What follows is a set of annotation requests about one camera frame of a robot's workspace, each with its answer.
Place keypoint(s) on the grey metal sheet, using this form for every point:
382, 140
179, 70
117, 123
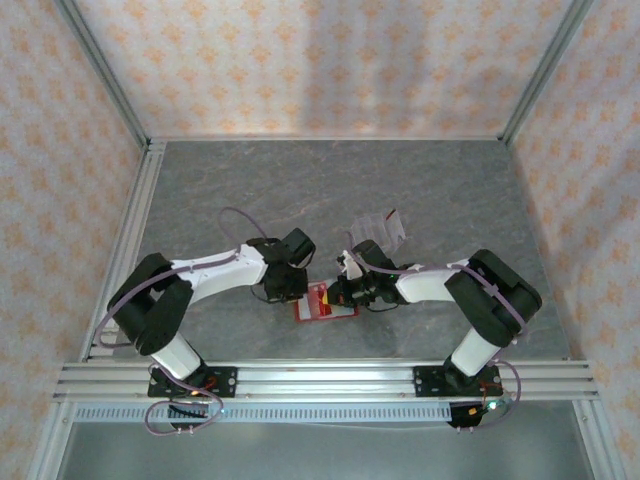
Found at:
325, 455

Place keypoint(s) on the red printed card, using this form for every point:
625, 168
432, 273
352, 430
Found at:
315, 302

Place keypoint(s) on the aluminium frame leg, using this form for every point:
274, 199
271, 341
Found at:
600, 450
49, 450

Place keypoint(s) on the red card holder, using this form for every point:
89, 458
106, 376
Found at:
345, 312

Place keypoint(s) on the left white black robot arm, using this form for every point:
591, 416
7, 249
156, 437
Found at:
225, 275

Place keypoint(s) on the wide aluminium frame rail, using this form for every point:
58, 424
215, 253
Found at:
325, 380

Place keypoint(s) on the black controller board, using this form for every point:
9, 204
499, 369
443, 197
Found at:
465, 415
187, 410

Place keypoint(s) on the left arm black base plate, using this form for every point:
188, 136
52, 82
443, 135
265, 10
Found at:
225, 382

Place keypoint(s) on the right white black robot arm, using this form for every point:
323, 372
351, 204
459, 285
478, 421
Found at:
425, 287

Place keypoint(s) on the aluminium upright post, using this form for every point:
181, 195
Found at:
105, 70
545, 70

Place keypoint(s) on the clear acrylic card stand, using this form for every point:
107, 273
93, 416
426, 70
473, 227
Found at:
367, 230

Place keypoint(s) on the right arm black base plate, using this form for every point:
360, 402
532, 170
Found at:
430, 382

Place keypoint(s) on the aluminium side rail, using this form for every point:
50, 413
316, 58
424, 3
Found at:
129, 240

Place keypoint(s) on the white card with red corner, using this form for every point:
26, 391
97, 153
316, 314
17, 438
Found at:
395, 227

